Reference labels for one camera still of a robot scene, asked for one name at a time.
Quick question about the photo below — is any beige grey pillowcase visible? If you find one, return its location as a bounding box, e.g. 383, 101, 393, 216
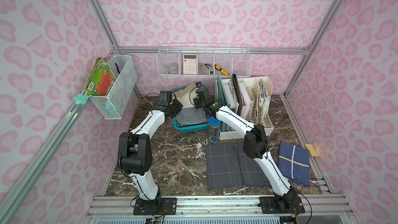
174, 84, 208, 127

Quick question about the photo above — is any dark grey checked pillowcase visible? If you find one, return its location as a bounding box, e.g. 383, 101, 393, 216
237, 144, 271, 187
205, 143, 244, 189

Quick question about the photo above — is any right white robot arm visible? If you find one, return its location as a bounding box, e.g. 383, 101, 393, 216
193, 82, 299, 213

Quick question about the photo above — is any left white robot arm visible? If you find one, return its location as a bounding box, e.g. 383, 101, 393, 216
117, 91, 182, 205

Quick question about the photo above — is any teal plastic basket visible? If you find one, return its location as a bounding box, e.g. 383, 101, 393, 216
172, 86, 215, 133

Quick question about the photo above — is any navy blue folded pillowcase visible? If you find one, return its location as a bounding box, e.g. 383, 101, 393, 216
277, 142, 311, 186

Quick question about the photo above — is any green folder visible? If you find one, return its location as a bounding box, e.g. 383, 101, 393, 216
216, 75, 227, 132

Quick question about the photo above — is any blue lid pencil jar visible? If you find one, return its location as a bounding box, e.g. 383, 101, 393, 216
208, 117, 221, 143

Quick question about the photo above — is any grey stapler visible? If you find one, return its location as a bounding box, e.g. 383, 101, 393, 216
199, 63, 214, 75

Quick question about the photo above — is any yellow utility knife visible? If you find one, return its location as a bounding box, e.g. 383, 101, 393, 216
215, 65, 230, 76

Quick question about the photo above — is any clear tape roll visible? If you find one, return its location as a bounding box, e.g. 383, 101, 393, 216
166, 66, 179, 75

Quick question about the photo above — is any black folder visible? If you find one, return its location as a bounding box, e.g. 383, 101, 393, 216
232, 74, 244, 117

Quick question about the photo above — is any white calculator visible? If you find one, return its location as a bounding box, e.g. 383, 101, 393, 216
182, 54, 198, 75

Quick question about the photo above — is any pink white book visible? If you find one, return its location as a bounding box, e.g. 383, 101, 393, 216
238, 82, 251, 120

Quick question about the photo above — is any white desktop file organizer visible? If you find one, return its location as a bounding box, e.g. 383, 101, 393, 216
215, 76, 274, 136

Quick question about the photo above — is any green red book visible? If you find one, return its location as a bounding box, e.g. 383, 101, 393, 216
84, 58, 116, 96

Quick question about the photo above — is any yellow sponge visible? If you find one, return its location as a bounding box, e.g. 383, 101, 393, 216
305, 144, 318, 157

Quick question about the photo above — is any white wire wall shelf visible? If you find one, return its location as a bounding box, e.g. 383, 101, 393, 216
156, 43, 251, 78

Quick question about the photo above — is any white mesh wall basket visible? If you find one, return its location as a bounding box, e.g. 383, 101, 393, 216
90, 55, 137, 120

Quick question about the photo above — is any mint green wall hook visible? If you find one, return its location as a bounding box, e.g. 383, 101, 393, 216
73, 93, 91, 105

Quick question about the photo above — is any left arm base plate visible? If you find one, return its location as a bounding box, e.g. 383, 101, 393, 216
131, 198, 177, 216

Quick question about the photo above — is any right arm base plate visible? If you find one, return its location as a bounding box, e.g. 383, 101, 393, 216
258, 197, 306, 215

